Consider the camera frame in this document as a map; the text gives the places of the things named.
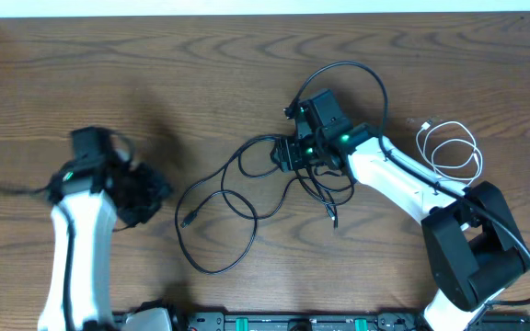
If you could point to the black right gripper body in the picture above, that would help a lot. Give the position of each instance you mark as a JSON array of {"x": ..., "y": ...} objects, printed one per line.
[{"x": 301, "y": 154}]

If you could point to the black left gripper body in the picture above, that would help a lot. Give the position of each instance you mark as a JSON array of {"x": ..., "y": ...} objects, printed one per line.
[{"x": 144, "y": 190}]

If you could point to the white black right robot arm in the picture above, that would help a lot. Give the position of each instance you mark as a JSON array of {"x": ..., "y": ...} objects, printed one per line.
[{"x": 473, "y": 245}]

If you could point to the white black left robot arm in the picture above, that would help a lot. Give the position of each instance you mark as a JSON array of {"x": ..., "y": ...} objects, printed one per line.
[{"x": 88, "y": 198}]

